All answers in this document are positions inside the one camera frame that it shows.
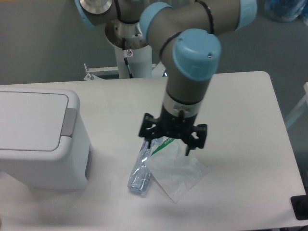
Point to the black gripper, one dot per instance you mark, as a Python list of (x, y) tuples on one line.
[(178, 127)]

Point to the white push-lid trash can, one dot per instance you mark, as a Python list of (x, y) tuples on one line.
[(43, 140)]

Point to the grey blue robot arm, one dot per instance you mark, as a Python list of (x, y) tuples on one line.
[(186, 41)]

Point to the clear green-striped plastic bag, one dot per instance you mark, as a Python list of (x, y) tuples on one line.
[(175, 172)]

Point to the crushed clear plastic bottle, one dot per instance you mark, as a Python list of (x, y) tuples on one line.
[(140, 175)]

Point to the black device at table edge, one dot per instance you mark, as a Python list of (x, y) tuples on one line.
[(300, 206)]

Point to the blue plastic bag on floor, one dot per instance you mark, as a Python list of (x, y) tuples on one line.
[(284, 11)]

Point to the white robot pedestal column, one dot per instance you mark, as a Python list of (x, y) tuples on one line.
[(133, 54)]

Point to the white frame at right edge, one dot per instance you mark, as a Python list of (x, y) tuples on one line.
[(298, 109)]

